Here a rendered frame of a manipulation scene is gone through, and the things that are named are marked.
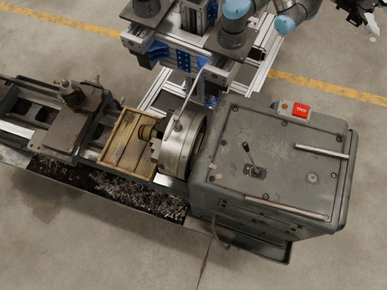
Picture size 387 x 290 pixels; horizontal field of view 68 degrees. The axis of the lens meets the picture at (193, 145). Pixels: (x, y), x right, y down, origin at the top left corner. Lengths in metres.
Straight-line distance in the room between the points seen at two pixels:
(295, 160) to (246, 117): 0.26
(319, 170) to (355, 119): 1.80
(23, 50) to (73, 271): 2.23
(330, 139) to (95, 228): 1.83
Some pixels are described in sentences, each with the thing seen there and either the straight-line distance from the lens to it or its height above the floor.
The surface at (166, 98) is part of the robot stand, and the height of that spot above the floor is 0.21.
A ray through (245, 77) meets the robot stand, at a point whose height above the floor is 0.21.
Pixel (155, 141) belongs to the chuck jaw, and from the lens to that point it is 1.31.
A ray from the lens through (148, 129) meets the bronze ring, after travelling 1.33.
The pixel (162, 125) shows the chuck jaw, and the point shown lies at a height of 1.14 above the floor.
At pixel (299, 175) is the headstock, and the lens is 1.15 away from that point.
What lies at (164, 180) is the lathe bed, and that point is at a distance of 1.50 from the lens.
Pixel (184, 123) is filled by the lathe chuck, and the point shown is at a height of 1.24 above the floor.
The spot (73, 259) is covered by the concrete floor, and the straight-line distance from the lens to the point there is 2.48.
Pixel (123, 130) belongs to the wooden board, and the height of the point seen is 0.89.
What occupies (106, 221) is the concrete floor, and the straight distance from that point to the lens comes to 2.43.
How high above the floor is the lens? 2.30
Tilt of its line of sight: 67 degrees down
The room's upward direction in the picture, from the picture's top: 3 degrees counter-clockwise
